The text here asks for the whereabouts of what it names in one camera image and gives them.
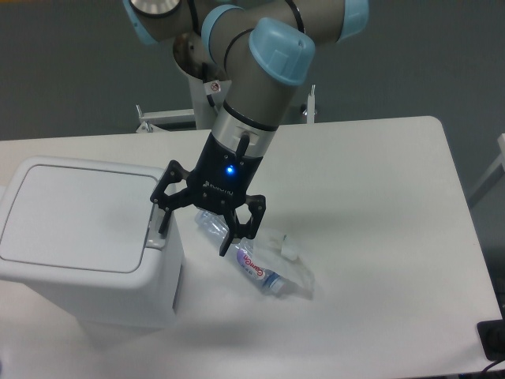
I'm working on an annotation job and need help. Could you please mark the white push-lid trash can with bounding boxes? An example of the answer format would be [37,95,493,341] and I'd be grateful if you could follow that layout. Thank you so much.
[1,156,185,331]

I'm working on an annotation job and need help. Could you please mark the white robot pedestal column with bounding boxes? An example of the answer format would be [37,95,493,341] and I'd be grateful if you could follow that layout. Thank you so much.
[173,32,231,129]

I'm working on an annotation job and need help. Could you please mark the white metal base frame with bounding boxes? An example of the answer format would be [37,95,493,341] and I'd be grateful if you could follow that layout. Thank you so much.
[136,84,318,133]

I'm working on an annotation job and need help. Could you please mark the white metal frame right edge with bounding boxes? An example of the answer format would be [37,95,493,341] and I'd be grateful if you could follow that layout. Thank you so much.
[466,133,504,209]

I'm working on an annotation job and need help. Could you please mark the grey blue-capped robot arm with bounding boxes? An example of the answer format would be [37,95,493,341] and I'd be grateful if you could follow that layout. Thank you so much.
[123,1,369,255]

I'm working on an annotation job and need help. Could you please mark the black device at table edge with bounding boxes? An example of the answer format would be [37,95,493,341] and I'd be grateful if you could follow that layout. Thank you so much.
[477,320,504,361]

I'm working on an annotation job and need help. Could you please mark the crushed clear plastic water bottle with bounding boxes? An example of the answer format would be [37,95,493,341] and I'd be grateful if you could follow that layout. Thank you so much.
[195,211,286,295]

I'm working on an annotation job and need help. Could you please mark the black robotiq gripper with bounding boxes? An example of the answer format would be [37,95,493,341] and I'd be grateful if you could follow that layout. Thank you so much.
[148,133,267,257]

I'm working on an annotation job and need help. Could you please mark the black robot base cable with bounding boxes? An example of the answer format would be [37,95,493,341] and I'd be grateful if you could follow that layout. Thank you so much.
[200,62,226,129]

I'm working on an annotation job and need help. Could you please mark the crumpled clear plastic wrapper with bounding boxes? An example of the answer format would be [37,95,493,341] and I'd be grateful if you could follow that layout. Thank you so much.
[252,228,315,297]

